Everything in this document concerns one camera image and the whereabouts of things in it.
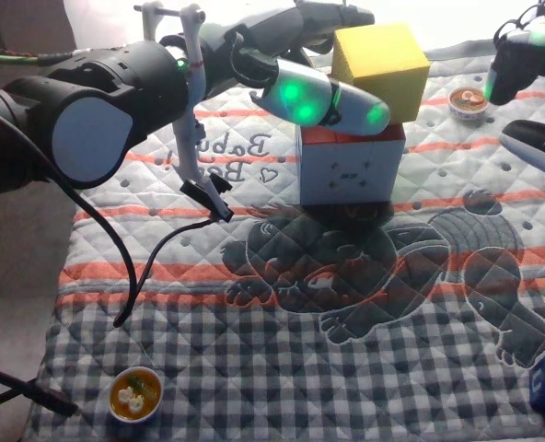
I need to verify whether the yellow block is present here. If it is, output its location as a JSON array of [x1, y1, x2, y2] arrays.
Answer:
[[330, 21, 430, 124]]

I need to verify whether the Rubik's cube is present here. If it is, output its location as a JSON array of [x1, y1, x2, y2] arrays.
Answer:
[[294, 122, 406, 207]]

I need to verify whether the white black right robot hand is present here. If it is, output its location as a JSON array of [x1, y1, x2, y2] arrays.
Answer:
[[482, 0, 545, 197]]

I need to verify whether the toy bowl of orange soup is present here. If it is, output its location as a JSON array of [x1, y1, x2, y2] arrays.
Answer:
[[108, 366, 164, 424]]

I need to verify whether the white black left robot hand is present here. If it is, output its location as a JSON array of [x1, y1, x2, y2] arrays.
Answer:
[[197, 0, 392, 138]]

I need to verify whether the green cable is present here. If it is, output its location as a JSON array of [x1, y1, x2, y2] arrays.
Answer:
[[0, 49, 75, 65]]

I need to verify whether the thin black camera cable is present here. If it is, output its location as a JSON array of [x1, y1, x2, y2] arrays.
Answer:
[[133, 215, 218, 300]]

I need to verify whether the toy bowl with egg halves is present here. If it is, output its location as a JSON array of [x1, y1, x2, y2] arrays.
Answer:
[[446, 86, 490, 124]]

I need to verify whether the black stand leg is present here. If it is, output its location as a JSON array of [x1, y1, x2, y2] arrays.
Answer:
[[0, 361, 79, 418]]

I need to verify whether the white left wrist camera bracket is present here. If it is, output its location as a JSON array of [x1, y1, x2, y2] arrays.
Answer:
[[133, 1, 235, 224]]

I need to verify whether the grey quilt with bear print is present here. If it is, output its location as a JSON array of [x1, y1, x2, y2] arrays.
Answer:
[[30, 39, 545, 442]]

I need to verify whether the thick black cable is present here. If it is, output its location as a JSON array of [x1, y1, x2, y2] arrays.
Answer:
[[0, 104, 140, 329]]

